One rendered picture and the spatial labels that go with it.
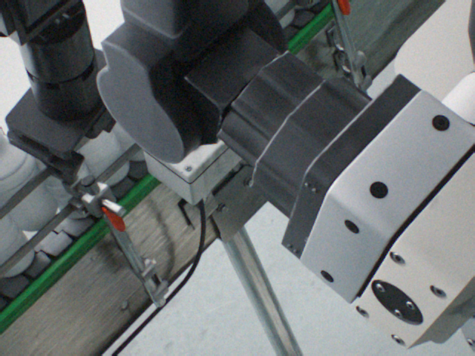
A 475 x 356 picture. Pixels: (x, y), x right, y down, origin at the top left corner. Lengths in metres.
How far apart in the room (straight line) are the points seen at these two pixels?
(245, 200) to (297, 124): 0.90
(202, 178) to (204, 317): 1.32
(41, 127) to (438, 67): 0.33
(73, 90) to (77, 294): 0.56
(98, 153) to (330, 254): 0.74
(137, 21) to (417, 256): 0.21
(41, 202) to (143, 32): 0.69
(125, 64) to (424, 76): 0.23
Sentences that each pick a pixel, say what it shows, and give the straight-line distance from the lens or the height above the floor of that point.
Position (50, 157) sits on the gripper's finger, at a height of 1.35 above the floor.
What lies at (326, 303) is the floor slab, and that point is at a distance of 2.38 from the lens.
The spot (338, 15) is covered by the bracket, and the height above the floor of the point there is 1.03.
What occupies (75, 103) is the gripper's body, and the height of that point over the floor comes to 1.39.
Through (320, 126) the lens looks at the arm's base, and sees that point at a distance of 0.56.
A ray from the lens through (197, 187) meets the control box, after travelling 1.17.
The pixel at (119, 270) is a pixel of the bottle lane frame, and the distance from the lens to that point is 1.34.
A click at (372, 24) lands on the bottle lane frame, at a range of 1.57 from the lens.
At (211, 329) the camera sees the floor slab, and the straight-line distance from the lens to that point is 2.43.
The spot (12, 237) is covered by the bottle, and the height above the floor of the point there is 1.06.
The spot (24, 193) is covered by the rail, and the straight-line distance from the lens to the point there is 1.22.
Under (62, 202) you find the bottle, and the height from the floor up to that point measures 1.04.
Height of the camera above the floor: 1.84
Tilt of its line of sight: 42 degrees down
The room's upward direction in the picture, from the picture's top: 24 degrees counter-clockwise
